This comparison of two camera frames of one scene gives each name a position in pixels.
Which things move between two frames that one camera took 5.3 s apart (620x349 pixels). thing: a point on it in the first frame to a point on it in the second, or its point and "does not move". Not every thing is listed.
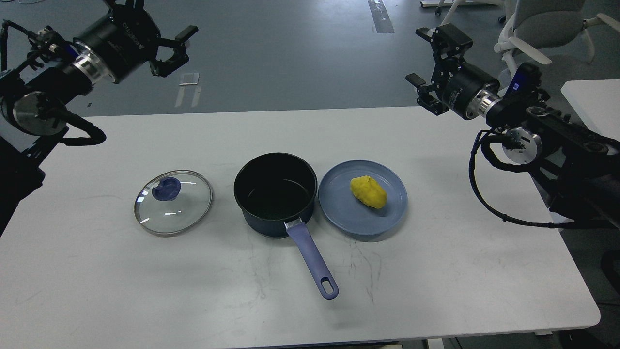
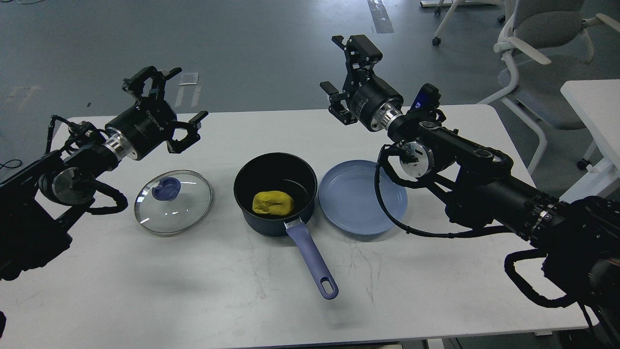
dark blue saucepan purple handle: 275,190 does not move
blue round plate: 346,213 does not move
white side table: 596,103 does not move
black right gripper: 468,91 to 375,102
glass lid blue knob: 168,189 does not move
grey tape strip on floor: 381,20 does not move
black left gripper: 125,40 to 149,122
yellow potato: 369,191 to 274,202
